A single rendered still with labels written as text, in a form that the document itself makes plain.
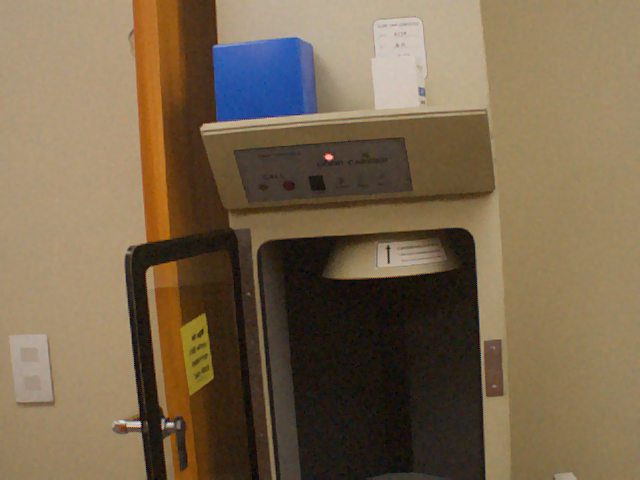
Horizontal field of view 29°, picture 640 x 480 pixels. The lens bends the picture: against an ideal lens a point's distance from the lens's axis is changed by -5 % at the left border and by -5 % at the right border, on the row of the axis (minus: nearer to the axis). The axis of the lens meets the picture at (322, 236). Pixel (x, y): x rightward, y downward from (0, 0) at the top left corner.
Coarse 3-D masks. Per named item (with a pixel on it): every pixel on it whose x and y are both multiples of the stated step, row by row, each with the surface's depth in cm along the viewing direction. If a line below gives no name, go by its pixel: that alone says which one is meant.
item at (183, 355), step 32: (128, 256) 125; (224, 256) 149; (128, 288) 124; (160, 288) 131; (192, 288) 139; (224, 288) 148; (160, 320) 130; (192, 320) 138; (224, 320) 148; (160, 352) 130; (192, 352) 138; (224, 352) 147; (160, 384) 129; (192, 384) 137; (224, 384) 146; (160, 416) 128; (192, 416) 136; (224, 416) 146; (192, 448) 136; (224, 448) 145
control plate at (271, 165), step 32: (256, 160) 146; (288, 160) 146; (320, 160) 145; (352, 160) 145; (384, 160) 145; (256, 192) 150; (288, 192) 150; (320, 192) 149; (352, 192) 149; (384, 192) 149
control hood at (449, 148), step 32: (224, 128) 143; (256, 128) 142; (288, 128) 142; (320, 128) 142; (352, 128) 141; (384, 128) 141; (416, 128) 141; (448, 128) 141; (480, 128) 140; (224, 160) 146; (416, 160) 145; (448, 160) 144; (480, 160) 144; (224, 192) 150; (416, 192) 149; (448, 192) 148
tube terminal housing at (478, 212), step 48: (240, 0) 153; (288, 0) 152; (336, 0) 151; (384, 0) 151; (432, 0) 150; (336, 48) 152; (432, 48) 150; (480, 48) 149; (336, 96) 152; (432, 96) 151; (480, 96) 150; (480, 192) 150; (480, 240) 151; (480, 288) 151; (480, 336) 151
